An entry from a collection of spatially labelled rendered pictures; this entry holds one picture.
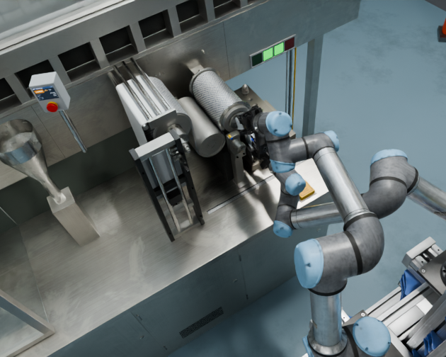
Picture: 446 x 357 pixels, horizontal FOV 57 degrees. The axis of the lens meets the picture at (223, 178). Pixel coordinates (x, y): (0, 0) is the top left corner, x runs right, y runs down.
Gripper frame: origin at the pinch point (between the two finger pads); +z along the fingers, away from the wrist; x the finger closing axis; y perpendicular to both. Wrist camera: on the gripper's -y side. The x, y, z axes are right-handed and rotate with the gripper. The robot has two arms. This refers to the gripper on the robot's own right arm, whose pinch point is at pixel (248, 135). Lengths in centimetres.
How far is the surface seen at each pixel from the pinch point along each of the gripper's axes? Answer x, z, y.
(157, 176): 44, -15, 22
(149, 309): 70, -29, -35
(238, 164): 9.7, -7.2, -5.2
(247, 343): 37, -43, -109
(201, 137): 21.1, -1.2, 13.7
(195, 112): 16.9, 11.2, 14.5
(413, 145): -138, 9, -109
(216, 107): 10.7, 3.2, 20.3
